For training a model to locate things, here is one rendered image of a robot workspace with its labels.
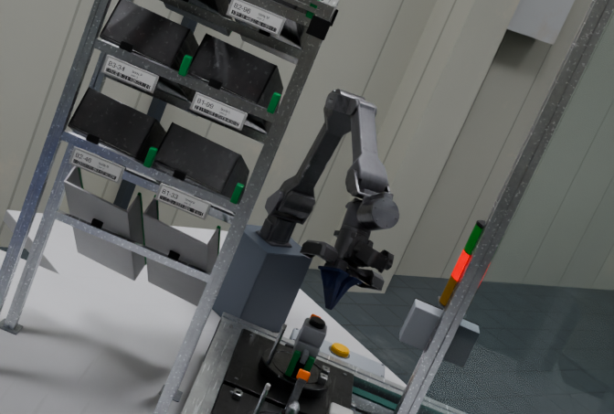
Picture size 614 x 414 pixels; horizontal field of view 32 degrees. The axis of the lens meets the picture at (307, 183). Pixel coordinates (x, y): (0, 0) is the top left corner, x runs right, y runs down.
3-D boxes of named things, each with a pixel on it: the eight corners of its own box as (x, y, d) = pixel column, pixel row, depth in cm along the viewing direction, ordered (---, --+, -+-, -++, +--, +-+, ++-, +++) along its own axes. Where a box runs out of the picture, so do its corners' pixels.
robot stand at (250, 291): (248, 301, 255) (279, 227, 250) (280, 333, 246) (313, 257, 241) (201, 299, 246) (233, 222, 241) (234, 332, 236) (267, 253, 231)
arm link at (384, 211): (347, 170, 205) (376, 162, 194) (384, 181, 208) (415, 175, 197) (335, 228, 203) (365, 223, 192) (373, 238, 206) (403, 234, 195)
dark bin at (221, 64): (210, 119, 200) (228, 84, 201) (272, 148, 198) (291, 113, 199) (185, 72, 173) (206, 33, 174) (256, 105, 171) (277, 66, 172)
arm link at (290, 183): (334, 82, 223) (340, 98, 218) (365, 92, 226) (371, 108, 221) (270, 200, 238) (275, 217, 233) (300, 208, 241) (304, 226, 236)
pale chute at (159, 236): (147, 281, 211) (158, 263, 213) (206, 311, 209) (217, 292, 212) (142, 214, 187) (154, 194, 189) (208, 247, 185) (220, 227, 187)
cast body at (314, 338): (294, 341, 203) (309, 309, 202) (316, 349, 203) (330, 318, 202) (291, 359, 195) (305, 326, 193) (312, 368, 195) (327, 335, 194)
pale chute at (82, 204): (77, 252, 211) (89, 234, 213) (134, 281, 209) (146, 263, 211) (62, 180, 187) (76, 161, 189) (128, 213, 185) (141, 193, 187)
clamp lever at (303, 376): (282, 409, 182) (299, 367, 183) (293, 414, 183) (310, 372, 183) (283, 412, 179) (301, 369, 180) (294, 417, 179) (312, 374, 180)
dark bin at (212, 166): (181, 195, 204) (198, 161, 205) (241, 224, 202) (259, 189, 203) (151, 161, 177) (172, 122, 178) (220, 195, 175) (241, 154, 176)
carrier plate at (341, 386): (239, 336, 214) (243, 327, 213) (350, 382, 214) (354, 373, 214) (220, 388, 191) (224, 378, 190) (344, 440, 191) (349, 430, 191)
